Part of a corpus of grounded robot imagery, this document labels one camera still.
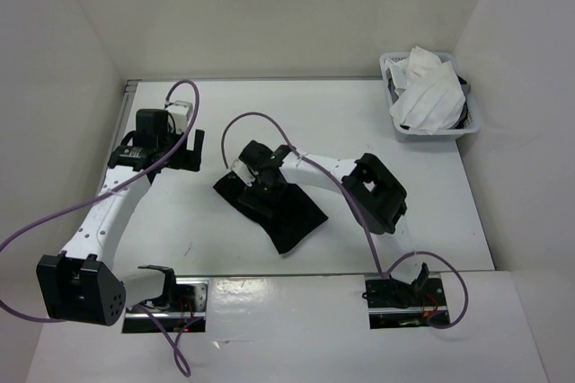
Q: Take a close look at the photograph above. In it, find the black skirt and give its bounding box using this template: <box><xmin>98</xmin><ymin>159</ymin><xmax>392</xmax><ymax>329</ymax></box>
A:
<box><xmin>213</xmin><ymin>173</ymin><xmax>328</xmax><ymax>254</ymax></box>

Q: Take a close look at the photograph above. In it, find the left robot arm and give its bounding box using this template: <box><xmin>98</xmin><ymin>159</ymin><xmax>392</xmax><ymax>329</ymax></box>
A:
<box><xmin>36</xmin><ymin>102</ymin><xmax>205</xmax><ymax>326</ymax></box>

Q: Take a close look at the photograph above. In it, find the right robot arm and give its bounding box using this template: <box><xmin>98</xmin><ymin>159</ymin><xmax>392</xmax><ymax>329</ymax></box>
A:
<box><xmin>229</xmin><ymin>140</ymin><xmax>414</xmax><ymax>260</ymax></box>

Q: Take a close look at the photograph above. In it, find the white skirt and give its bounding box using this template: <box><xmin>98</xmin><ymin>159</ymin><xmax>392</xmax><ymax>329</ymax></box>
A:
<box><xmin>383</xmin><ymin>46</ymin><xmax>466</xmax><ymax>135</ymax></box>

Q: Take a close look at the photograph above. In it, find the white plastic laundry basket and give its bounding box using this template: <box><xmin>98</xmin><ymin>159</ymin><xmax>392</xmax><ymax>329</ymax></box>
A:
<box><xmin>379</xmin><ymin>51</ymin><xmax>482</xmax><ymax>143</ymax></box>

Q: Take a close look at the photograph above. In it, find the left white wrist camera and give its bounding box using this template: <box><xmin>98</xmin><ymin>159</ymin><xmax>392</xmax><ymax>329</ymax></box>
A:
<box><xmin>164</xmin><ymin>101</ymin><xmax>193</xmax><ymax>134</ymax></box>

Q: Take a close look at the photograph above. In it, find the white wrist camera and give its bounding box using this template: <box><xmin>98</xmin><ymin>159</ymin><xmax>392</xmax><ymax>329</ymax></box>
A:
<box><xmin>229</xmin><ymin>158</ymin><xmax>255</xmax><ymax>187</ymax></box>
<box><xmin>164</xmin><ymin>101</ymin><xmax>193</xmax><ymax>134</ymax></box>

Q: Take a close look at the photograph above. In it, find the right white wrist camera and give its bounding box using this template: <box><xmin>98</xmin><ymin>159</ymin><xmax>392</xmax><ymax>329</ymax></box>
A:
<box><xmin>229</xmin><ymin>158</ymin><xmax>255</xmax><ymax>187</ymax></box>

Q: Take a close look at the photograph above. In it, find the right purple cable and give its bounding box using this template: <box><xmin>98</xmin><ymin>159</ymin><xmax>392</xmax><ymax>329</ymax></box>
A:
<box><xmin>222</xmin><ymin>112</ymin><xmax>473</xmax><ymax>332</ymax></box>

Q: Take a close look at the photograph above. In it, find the purple cable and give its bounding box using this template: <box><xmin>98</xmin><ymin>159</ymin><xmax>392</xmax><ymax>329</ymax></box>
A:
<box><xmin>0</xmin><ymin>80</ymin><xmax>201</xmax><ymax>378</ymax></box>
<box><xmin>222</xmin><ymin>112</ymin><xmax>473</xmax><ymax>332</ymax></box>

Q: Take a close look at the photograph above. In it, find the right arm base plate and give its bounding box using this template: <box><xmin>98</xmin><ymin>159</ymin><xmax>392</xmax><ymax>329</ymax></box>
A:
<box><xmin>362</xmin><ymin>276</ymin><xmax>451</xmax><ymax>329</ymax></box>

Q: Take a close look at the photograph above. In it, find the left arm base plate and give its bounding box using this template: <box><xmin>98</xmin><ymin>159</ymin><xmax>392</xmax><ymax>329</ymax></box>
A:
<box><xmin>121</xmin><ymin>278</ymin><xmax>209</xmax><ymax>334</ymax></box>

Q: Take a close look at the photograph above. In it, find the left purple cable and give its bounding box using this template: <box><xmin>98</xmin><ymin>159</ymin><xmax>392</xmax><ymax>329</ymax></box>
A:
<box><xmin>0</xmin><ymin>80</ymin><xmax>201</xmax><ymax>378</ymax></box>

